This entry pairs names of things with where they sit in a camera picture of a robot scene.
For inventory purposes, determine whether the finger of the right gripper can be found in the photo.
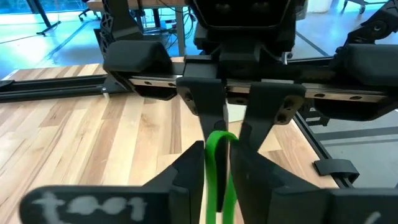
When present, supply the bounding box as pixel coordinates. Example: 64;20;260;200
176;77;230;212
238;82;308;154

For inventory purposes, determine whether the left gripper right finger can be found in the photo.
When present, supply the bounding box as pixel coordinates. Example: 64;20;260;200
229;143;332;224

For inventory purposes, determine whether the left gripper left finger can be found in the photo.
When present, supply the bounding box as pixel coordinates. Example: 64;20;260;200
143;140;206;224

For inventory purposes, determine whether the green rubber band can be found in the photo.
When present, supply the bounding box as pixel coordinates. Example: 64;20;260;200
204;130;239;224

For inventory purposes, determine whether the black floor stand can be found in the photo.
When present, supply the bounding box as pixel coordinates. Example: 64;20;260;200
26;0;62;36

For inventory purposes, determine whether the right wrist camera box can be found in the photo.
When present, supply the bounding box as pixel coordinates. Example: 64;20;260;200
188;0;298;44

